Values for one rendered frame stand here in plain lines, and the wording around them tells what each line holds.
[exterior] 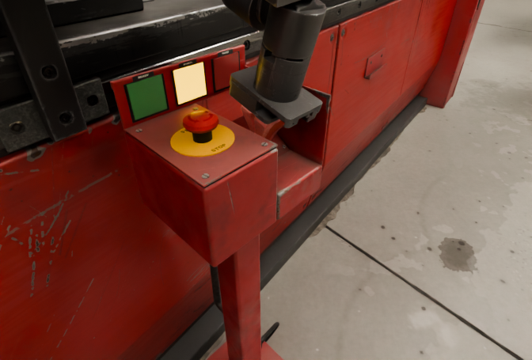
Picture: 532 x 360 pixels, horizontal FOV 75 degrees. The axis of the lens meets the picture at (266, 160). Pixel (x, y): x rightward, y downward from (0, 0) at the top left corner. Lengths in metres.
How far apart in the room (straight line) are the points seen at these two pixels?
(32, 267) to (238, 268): 0.28
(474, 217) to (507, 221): 0.12
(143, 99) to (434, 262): 1.17
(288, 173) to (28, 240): 0.34
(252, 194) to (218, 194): 0.05
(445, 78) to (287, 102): 2.08
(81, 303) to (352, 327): 0.77
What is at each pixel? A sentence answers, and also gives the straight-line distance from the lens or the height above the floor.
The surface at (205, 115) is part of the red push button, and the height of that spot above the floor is 0.81.
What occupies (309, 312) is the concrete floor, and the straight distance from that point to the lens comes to 1.16.
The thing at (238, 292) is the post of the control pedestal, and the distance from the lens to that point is 0.60.
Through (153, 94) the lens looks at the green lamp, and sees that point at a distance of 0.45.
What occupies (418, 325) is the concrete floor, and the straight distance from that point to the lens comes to 1.22.
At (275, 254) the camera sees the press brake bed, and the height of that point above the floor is 0.05.
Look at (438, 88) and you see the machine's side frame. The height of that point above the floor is 0.13.
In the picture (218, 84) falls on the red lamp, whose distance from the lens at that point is 0.50.
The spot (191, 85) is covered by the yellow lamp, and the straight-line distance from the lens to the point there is 0.47.
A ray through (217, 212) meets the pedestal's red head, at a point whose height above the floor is 0.74.
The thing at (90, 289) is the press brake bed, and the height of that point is 0.51.
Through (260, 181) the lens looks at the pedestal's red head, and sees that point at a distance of 0.39.
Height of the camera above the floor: 0.98
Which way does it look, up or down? 35 degrees down
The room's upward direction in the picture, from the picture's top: straight up
